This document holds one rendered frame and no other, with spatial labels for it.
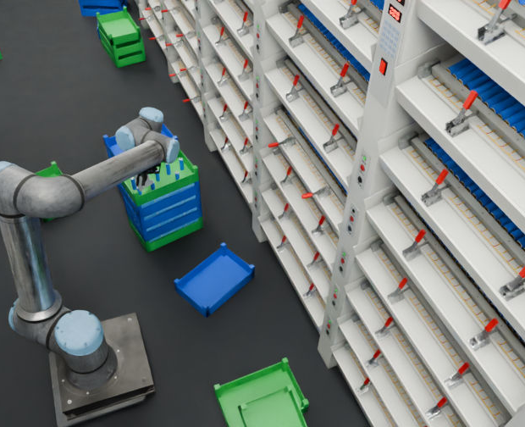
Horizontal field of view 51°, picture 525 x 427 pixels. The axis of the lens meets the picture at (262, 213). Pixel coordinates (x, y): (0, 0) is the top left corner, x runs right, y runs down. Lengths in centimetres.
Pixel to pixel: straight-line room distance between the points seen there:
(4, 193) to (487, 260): 123
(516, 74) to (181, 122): 252
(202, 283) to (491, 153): 164
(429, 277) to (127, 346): 126
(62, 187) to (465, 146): 105
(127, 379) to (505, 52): 167
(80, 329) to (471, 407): 123
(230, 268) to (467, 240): 149
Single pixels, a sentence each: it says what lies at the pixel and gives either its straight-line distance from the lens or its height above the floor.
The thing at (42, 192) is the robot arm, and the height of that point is 96.
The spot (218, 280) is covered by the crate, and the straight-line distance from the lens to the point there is 249.
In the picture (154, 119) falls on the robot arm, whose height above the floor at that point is 73.
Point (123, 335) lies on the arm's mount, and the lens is 225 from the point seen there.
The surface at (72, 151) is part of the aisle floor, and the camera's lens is 322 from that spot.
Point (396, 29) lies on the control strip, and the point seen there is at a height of 147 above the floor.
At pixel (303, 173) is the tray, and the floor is 75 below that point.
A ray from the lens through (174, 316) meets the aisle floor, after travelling 241.
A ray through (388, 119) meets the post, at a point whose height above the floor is 125.
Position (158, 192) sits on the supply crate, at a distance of 239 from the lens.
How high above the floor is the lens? 204
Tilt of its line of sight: 48 degrees down
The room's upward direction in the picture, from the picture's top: 2 degrees clockwise
